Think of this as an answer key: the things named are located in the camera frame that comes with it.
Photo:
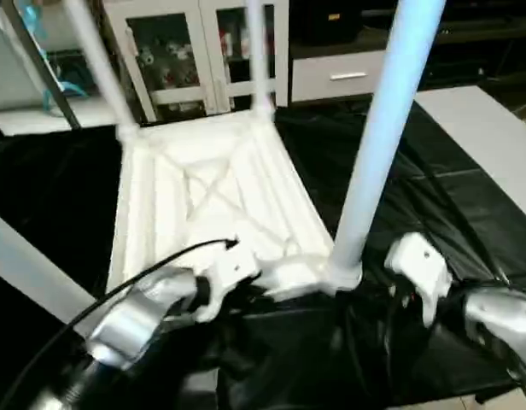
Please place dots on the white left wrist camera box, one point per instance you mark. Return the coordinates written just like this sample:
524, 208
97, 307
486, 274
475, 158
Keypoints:
229, 273

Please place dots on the white plastic table top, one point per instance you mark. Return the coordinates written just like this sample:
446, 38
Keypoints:
212, 196

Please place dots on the white drawer unit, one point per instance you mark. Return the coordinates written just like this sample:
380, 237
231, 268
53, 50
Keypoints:
340, 77

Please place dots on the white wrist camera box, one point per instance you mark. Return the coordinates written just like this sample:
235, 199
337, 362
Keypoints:
229, 273
421, 265

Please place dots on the grey metal pole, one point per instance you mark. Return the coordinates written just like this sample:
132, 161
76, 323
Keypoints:
37, 60

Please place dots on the teal plastic object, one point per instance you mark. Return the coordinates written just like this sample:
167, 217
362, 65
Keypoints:
62, 85

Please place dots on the black equipment case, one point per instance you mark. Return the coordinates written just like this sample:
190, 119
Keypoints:
327, 21

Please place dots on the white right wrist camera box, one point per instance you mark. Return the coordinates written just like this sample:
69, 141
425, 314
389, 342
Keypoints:
421, 265

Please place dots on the white glass door cabinet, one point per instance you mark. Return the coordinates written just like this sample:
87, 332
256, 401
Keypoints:
195, 51

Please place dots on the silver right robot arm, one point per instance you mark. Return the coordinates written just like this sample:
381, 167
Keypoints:
502, 316

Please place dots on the black work mat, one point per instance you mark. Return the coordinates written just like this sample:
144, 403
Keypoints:
451, 196

